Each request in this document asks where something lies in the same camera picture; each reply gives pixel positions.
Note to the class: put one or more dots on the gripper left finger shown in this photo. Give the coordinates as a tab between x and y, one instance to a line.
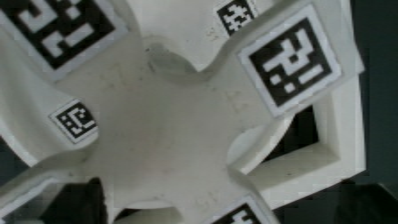
76	207

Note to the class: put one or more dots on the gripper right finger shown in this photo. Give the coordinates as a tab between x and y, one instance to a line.
351	203

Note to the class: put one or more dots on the white cross-shaped table base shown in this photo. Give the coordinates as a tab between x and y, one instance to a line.
144	120

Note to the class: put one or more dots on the white round table top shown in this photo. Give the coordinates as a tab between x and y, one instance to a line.
177	23

